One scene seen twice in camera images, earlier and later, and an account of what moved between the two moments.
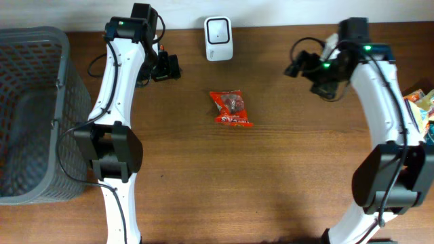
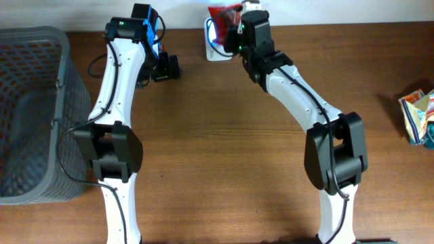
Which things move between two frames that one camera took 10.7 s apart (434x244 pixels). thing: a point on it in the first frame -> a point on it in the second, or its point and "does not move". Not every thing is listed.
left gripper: (169, 67) does not move
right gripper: (326, 91) -> (233, 36)
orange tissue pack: (414, 95) does not move
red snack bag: (230, 105) -> (224, 17)
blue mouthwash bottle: (429, 138) does not move
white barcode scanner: (218, 38) does not move
